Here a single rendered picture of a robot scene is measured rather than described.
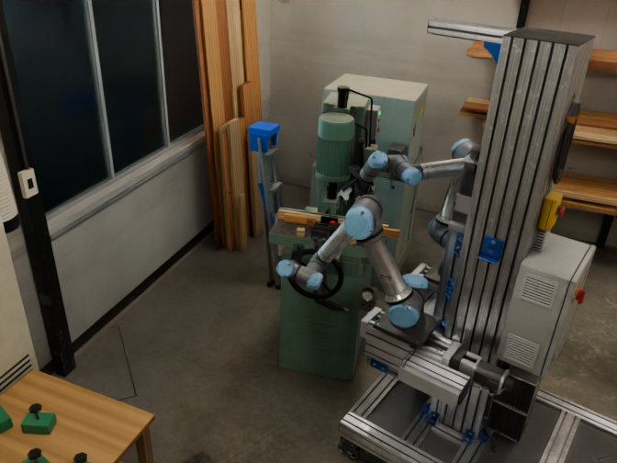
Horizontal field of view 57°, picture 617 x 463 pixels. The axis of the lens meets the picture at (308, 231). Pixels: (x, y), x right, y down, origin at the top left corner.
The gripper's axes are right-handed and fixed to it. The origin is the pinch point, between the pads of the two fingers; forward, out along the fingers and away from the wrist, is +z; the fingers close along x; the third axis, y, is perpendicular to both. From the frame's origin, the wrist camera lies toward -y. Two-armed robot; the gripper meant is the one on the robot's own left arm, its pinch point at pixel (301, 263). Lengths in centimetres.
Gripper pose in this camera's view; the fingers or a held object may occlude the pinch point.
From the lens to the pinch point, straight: 273.3
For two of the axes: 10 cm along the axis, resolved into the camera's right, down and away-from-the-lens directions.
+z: 1.8, 0.4, 9.8
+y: -1.5, 9.9, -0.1
